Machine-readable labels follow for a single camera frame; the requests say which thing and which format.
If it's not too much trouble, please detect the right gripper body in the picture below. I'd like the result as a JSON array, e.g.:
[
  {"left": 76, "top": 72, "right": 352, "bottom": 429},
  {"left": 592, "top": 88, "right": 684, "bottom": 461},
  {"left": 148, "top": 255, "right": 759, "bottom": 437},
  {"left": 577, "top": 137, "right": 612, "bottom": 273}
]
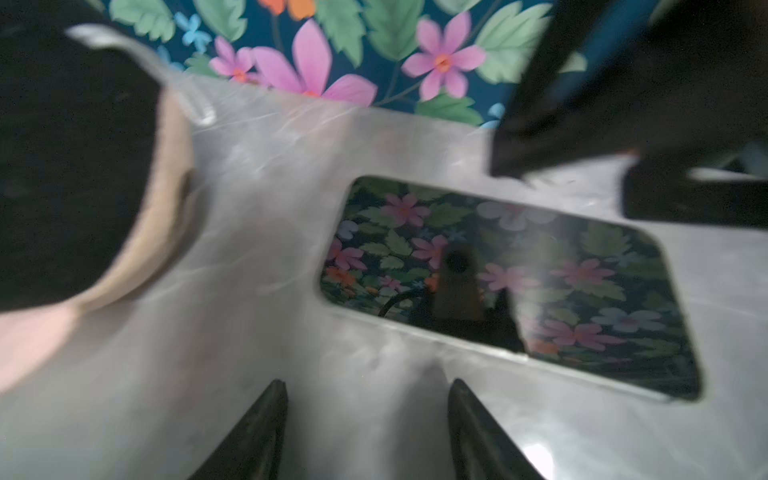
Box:
[{"left": 489, "top": 1, "right": 767, "bottom": 229}]

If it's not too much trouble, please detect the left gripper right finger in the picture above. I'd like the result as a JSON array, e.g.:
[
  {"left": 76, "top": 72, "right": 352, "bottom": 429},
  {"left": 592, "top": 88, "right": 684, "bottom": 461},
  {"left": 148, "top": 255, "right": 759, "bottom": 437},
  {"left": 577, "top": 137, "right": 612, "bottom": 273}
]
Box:
[{"left": 447, "top": 379, "right": 545, "bottom": 480}]

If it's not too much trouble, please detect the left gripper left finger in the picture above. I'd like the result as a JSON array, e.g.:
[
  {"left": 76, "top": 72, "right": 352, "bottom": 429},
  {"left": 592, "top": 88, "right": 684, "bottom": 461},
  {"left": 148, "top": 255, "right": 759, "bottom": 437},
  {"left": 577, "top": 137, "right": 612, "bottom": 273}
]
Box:
[{"left": 189, "top": 379, "right": 288, "bottom": 480}]

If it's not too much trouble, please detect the black phone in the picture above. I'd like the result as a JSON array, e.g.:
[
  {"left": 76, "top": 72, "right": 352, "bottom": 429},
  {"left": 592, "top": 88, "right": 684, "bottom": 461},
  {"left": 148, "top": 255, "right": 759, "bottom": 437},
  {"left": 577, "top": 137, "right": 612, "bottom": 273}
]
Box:
[{"left": 319, "top": 176, "right": 704, "bottom": 401}]

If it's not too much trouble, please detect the doll with blue cloth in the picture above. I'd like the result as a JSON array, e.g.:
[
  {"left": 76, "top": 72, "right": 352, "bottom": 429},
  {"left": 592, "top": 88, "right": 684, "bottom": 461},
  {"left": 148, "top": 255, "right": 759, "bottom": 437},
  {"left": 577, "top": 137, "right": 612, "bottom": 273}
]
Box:
[{"left": 1, "top": 1, "right": 216, "bottom": 391}]

